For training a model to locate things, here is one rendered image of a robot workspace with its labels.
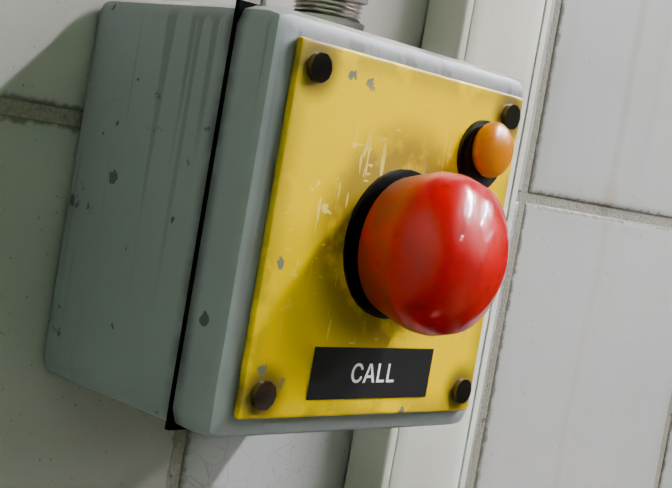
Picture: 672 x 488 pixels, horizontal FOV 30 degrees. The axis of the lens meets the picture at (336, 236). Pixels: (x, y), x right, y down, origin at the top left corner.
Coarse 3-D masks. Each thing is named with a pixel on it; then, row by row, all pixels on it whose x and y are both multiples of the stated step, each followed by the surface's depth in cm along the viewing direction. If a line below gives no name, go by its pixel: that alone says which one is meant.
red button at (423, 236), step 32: (384, 192) 30; (416, 192) 29; (448, 192) 29; (480, 192) 30; (384, 224) 29; (416, 224) 29; (448, 224) 29; (480, 224) 29; (384, 256) 29; (416, 256) 29; (448, 256) 29; (480, 256) 30; (384, 288) 29; (416, 288) 29; (448, 288) 29; (480, 288) 30; (416, 320) 29; (448, 320) 30
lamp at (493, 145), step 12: (480, 132) 33; (492, 132) 33; (504, 132) 33; (480, 144) 32; (492, 144) 33; (504, 144) 33; (480, 156) 33; (492, 156) 33; (504, 156) 33; (480, 168) 33; (492, 168) 33; (504, 168) 33
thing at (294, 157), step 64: (128, 0) 32; (128, 64) 31; (192, 64) 30; (256, 64) 28; (320, 64) 28; (384, 64) 30; (448, 64) 32; (128, 128) 31; (192, 128) 29; (256, 128) 28; (320, 128) 29; (384, 128) 30; (448, 128) 32; (512, 128) 34; (128, 192) 31; (192, 192) 29; (256, 192) 28; (320, 192) 29; (64, 256) 32; (128, 256) 31; (192, 256) 29; (256, 256) 28; (320, 256) 30; (64, 320) 32; (128, 320) 30; (192, 320) 29; (256, 320) 28; (320, 320) 30; (384, 320) 32; (128, 384) 30; (192, 384) 29; (256, 384) 29; (320, 384) 30; (384, 384) 32; (448, 384) 34
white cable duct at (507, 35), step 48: (432, 0) 42; (480, 0) 41; (528, 0) 43; (432, 48) 42; (480, 48) 42; (528, 48) 44; (528, 96) 44; (480, 384) 45; (384, 432) 42; (432, 432) 43; (384, 480) 42; (432, 480) 44
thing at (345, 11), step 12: (300, 0) 33; (312, 0) 33; (324, 0) 33; (336, 0) 33; (348, 0) 33; (360, 0) 33; (300, 12) 33; (312, 12) 33; (324, 12) 33; (336, 12) 33; (348, 12) 33; (360, 12) 33; (348, 24) 33; (360, 24) 33
